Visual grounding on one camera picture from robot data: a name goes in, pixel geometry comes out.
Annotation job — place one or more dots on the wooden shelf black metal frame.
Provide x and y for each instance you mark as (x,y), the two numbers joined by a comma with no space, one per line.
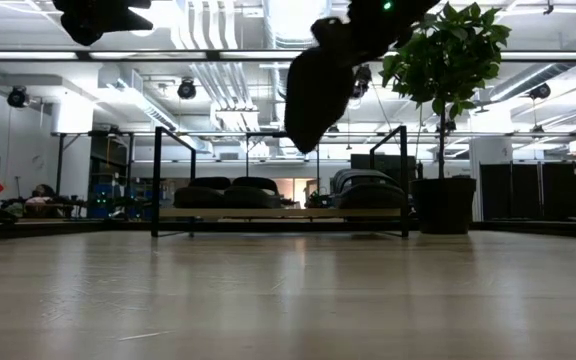
(278,213)

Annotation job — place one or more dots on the black room divider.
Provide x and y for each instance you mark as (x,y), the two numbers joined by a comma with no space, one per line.
(528,190)

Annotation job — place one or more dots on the green plant in black pot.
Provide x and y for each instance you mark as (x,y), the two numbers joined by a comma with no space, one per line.
(443,205)

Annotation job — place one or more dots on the black ceiling spotlight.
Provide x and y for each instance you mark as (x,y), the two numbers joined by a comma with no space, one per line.
(363,80)
(186,90)
(539,91)
(17,97)

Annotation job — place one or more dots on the black metal rig frame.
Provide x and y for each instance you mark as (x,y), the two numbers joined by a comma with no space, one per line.
(43,231)

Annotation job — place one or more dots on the person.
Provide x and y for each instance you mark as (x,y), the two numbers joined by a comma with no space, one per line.
(43,197)

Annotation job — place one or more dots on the black rubber slide sandal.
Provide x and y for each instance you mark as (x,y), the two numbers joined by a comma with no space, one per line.
(313,100)
(200,197)
(253,196)
(368,195)

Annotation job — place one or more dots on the black metal rack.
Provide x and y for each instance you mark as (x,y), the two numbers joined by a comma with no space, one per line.
(60,175)

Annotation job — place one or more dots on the dark cabinet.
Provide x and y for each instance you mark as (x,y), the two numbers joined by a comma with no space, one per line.
(383,162)

